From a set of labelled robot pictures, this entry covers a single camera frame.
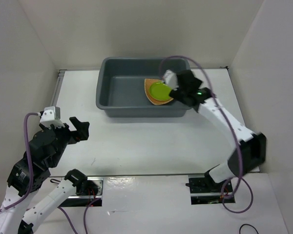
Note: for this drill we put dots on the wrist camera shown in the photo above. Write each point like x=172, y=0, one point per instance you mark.
x=51, y=116
x=170, y=79

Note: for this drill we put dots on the aluminium table edge rail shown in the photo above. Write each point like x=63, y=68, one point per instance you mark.
x=57, y=88

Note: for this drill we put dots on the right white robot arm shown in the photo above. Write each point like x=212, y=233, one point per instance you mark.
x=249, y=148

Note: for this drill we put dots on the green round plate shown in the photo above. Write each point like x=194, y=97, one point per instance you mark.
x=160, y=91

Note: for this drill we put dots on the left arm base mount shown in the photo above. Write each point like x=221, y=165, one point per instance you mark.
x=86, y=192

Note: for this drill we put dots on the grey plastic bin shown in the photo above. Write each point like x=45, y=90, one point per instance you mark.
x=120, y=88

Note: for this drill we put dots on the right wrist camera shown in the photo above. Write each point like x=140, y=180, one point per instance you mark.
x=170, y=79

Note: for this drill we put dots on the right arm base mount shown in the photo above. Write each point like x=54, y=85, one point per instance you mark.
x=204, y=193

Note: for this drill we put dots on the orange woven triangular basket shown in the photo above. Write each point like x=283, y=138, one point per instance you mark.
x=147, y=84

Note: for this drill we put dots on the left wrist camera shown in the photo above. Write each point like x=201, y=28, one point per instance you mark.
x=51, y=116

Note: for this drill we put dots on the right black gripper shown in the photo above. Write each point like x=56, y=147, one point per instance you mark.
x=176, y=94

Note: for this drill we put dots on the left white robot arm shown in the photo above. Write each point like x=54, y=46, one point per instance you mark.
x=41, y=154

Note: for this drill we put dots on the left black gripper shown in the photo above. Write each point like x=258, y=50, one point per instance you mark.
x=83, y=128

